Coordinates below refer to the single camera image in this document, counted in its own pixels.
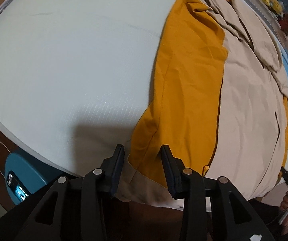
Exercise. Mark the beige and orange hoodie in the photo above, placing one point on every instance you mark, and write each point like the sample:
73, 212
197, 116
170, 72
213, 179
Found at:
191, 93

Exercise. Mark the light blue patterned bed mat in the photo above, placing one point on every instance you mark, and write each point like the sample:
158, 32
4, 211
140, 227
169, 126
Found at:
71, 67

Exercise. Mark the blue device with display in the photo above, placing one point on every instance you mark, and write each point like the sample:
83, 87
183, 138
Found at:
26, 165

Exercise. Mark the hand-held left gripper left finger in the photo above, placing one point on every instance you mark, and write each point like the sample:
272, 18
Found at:
117, 170

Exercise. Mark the white paper scrap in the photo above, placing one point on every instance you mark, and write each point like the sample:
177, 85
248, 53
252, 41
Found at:
256, 237

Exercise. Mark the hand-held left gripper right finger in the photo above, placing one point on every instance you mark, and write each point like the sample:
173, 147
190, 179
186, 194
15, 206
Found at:
170, 173

